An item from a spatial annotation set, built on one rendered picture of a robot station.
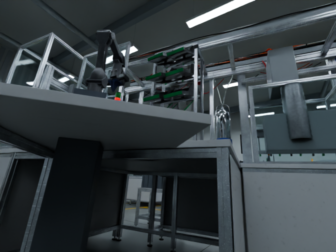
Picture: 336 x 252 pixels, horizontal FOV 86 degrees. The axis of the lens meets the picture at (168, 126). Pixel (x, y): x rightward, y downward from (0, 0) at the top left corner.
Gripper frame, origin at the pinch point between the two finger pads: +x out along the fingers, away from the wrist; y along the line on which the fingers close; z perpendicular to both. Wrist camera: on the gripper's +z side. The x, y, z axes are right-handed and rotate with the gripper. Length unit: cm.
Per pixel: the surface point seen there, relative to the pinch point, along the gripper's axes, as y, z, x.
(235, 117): -13, 1077, -381
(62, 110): -36, -52, 42
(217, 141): -65, -6, 40
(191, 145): -54, -6, 42
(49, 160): 35, -6, 48
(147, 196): 231, 461, 95
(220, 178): -66, -5, 54
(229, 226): -68, -5, 71
